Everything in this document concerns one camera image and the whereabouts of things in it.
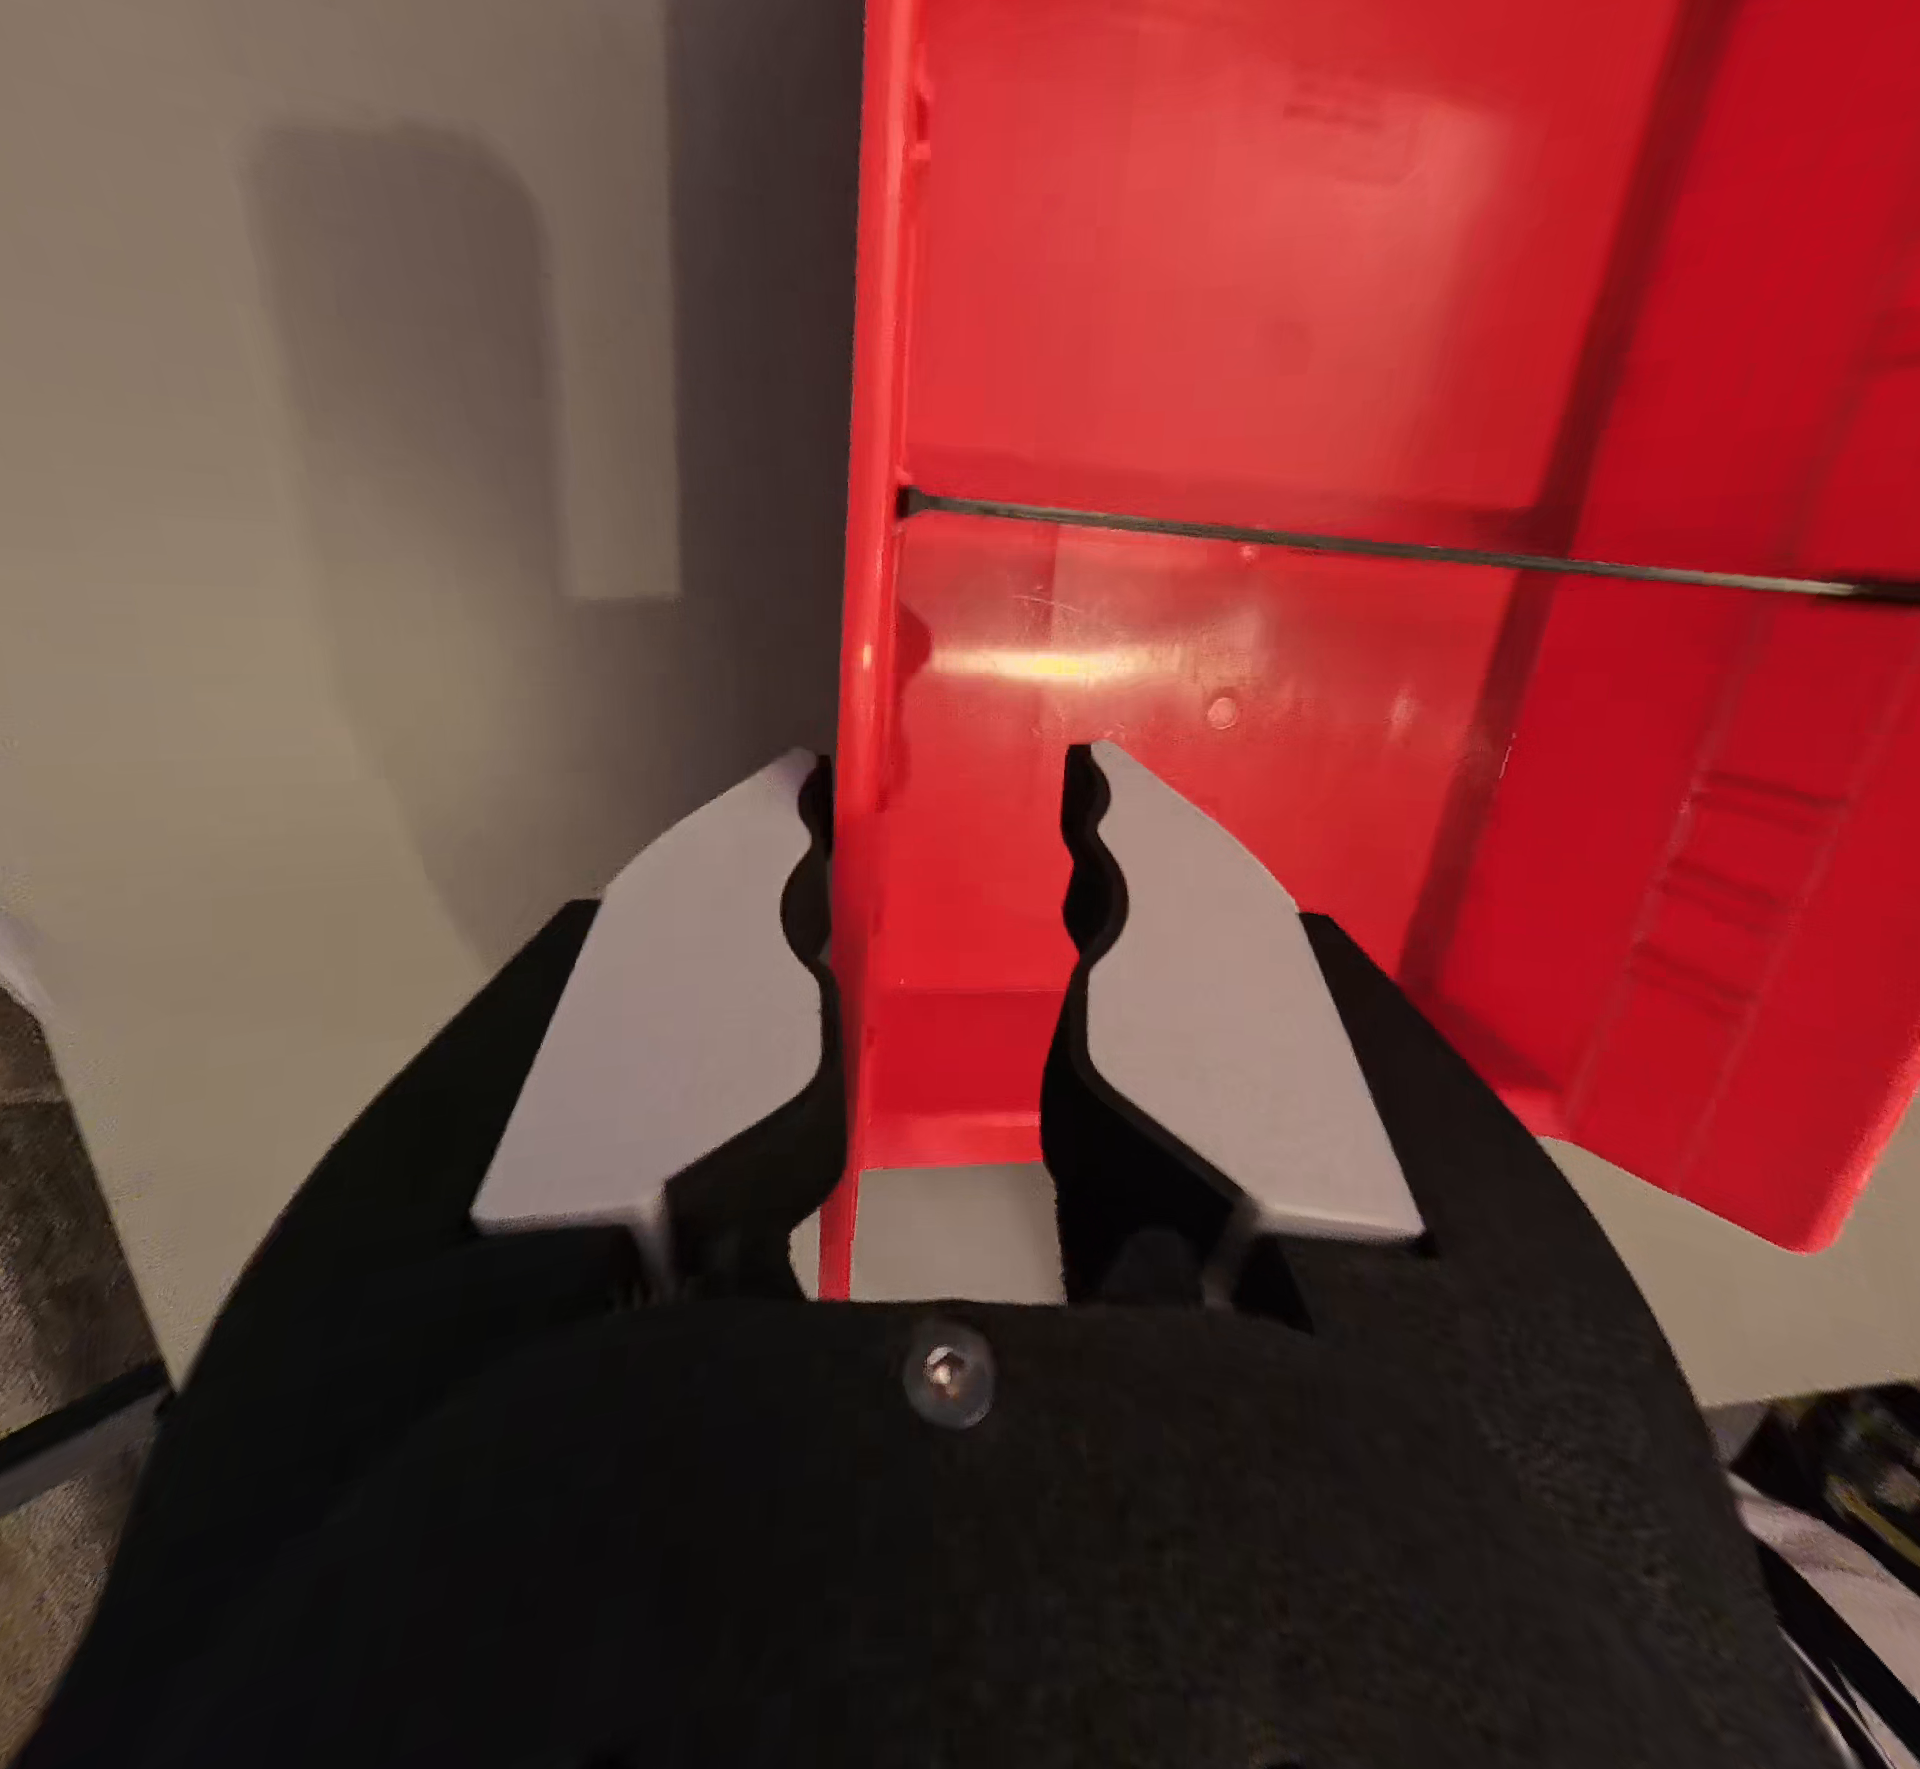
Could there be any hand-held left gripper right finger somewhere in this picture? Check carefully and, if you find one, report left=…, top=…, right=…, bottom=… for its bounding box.
left=1038, top=742, right=1429, bottom=1309

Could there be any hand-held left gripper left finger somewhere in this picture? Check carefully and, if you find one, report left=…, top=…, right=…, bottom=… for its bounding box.
left=469, top=749, right=852, bottom=1300

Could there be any red plastic bin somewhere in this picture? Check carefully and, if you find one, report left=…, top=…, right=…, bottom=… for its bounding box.
left=817, top=0, right=1920, bottom=1302

